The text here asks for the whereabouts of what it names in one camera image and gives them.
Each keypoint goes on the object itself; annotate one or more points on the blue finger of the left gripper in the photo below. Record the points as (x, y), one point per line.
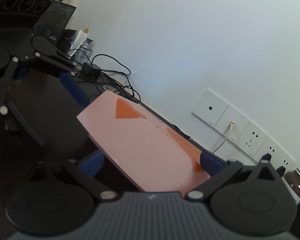
(70, 84)
(18, 117)

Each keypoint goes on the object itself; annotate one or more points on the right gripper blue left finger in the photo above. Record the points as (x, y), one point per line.
(80, 173)

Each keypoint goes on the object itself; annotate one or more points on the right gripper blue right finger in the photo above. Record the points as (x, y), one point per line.
(220, 172)

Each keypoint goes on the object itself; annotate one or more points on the pink cardboard box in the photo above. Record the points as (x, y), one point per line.
(153, 156)

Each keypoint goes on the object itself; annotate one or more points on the black power adapter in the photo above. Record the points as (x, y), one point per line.
(90, 72)

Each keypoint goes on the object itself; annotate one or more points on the silver desk grommet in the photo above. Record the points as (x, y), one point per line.
(111, 89)

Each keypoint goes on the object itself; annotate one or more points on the small clear bottle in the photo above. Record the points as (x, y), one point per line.
(85, 51)

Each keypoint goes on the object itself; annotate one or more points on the black laptop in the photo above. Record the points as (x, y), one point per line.
(53, 21)

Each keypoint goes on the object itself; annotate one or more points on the white tube wooden cap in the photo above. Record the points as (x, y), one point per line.
(79, 38)

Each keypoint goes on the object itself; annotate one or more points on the brown fish oil bottle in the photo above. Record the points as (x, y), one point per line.
(292, 181)

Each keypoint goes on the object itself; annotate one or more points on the black wall plug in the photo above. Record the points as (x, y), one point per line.
(267, 157)
(281, 171)

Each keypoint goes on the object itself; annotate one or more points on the white wall socket strip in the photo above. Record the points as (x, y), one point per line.
(240, 131)

